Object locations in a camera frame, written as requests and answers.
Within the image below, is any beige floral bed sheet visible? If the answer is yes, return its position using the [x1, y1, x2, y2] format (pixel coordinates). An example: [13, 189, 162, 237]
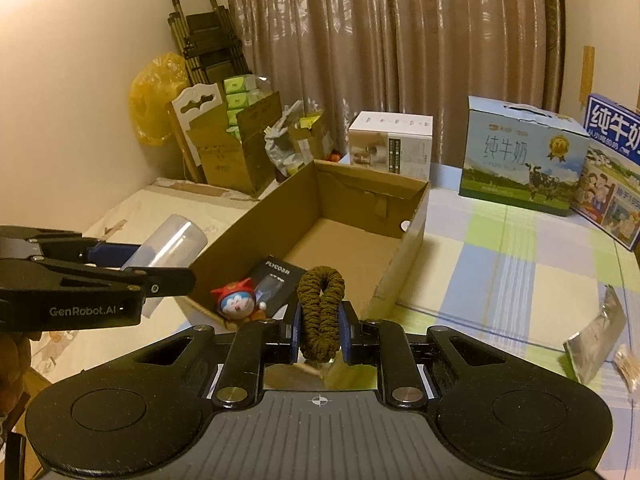
[40, 177, 281, 386]

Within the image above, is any clear bag of cotton swabs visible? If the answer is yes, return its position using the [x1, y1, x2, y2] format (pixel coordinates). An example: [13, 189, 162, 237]
[614, 342, 640, 394]

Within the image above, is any blue cartoon print box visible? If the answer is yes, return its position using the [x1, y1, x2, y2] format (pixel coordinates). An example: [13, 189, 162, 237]
[570, 92, 640, 254]

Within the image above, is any flat cardboard sheet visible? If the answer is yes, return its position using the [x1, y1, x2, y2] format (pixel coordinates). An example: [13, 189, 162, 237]
[149, 177, 262, 202]

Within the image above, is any person's left hand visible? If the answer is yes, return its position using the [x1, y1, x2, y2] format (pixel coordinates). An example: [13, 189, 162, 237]
[0, 332, 32, 416]

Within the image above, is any white product box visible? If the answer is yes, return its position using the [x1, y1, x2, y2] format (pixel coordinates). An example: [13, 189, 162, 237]
[347, 111, 434, 181]

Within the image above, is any brown patterned curtain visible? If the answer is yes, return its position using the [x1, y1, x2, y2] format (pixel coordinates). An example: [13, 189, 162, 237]
[222, 0, 567, 167]

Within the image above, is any cardboard box of tissue packs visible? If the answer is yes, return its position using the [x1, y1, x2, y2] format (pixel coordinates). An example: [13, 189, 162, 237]
[187, 91, 284, 199]

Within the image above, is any translucent plastic container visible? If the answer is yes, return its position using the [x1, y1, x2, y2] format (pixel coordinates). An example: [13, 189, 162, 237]
[127, 214, 209, 316]

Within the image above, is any silver foil bag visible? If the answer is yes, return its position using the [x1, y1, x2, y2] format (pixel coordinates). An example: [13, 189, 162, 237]
[562, 285, 629, 387]

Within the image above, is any red blue cat toy figure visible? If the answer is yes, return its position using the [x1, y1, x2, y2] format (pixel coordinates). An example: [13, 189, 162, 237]
[210, 277, 268, 322]

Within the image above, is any plaid bed sheet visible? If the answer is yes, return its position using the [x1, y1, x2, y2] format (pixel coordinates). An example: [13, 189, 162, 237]
[395, 162, 640, 392]

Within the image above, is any brown cardboard box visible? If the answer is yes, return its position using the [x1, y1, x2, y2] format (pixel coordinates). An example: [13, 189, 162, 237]
[180, 159, 431, 335]

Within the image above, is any small cluttered cardboard box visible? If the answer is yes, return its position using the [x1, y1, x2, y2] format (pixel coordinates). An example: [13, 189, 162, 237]
[287, 109, 334, 172]

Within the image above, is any grey plastic bag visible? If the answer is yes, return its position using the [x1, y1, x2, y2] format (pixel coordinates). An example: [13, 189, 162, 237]
[263, 101, 306, 177]

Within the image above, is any white carved board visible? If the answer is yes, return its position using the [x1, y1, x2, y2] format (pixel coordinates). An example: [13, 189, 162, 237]
[166, 82, 227, 183]

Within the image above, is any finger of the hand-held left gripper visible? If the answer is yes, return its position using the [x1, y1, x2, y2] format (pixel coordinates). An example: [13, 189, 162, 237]
[0, 226, 143, 267]
[30, 255, 197, 297]

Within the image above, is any yellow plastic bag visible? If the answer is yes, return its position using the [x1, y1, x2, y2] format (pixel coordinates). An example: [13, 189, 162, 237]
[128, 52, 192, 149]

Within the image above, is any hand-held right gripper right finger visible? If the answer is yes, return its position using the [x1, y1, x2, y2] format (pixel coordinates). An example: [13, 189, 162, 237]
[337, 301, 506, 409]

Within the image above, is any folded dark step ladder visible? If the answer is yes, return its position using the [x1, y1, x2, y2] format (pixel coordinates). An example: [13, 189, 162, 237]
[167, 0, 252, 87]

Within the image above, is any green blue milk carton box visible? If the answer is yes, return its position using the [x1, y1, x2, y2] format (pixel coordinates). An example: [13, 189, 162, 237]
[458, 95, 591, 219]

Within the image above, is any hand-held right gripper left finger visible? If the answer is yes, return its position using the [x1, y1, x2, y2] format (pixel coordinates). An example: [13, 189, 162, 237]
[132, 305, 303, 409]

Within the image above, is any brown scrunchie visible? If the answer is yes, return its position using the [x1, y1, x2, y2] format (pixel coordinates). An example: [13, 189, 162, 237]
[296, 265, 346, 364]

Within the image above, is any black product box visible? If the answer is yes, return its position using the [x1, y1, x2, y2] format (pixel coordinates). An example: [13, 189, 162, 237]
[247, 255, 309, 322]

